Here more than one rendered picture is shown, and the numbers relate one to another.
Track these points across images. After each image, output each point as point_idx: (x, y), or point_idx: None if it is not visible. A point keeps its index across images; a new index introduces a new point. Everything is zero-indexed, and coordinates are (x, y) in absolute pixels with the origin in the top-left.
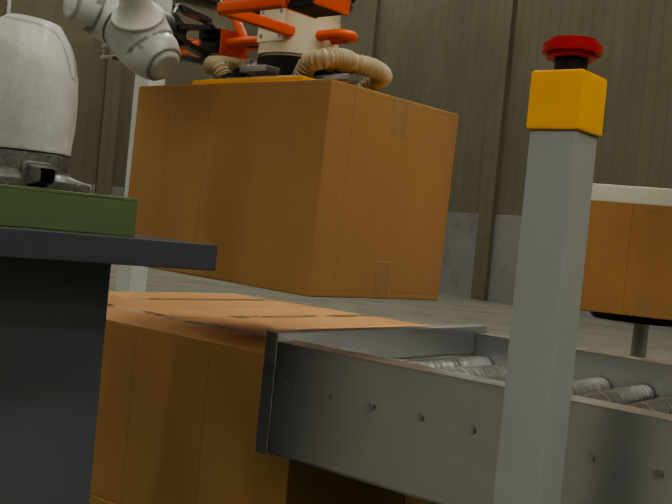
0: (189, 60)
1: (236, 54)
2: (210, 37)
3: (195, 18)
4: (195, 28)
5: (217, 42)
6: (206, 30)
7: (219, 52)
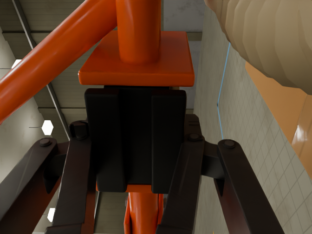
0: (273, 223)
1: (176, 44)
2: (121, 134)
3: (33, 207)
4: (79, 201)
5: (141, 99)
6: (91, 154)
7: (188, 81)
